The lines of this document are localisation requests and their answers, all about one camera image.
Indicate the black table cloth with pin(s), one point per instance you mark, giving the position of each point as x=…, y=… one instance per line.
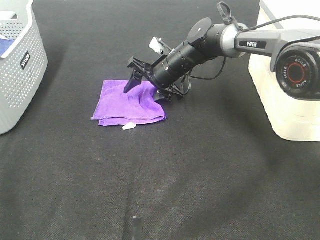
x=213, y=170

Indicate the grey perforated basket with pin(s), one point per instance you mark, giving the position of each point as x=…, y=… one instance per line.
x=23, y=65

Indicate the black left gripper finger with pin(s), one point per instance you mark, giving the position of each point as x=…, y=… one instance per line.
x=134, y=81

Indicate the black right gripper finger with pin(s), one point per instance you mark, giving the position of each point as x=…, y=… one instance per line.
x=159, y=96

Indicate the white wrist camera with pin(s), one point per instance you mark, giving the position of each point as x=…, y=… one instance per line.
x=159, y=46

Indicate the purple towel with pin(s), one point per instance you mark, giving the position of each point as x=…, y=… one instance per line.
x=138, y=106

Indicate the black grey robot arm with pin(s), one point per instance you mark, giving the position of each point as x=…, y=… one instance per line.
x=294, y=57

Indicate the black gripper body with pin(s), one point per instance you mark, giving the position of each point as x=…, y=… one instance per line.
x=158, y=75

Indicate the blue cloth in basket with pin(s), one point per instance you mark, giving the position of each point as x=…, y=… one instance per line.
x=5, y=43

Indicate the cream white storage bin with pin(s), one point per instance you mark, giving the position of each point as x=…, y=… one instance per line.
x=291, y=119

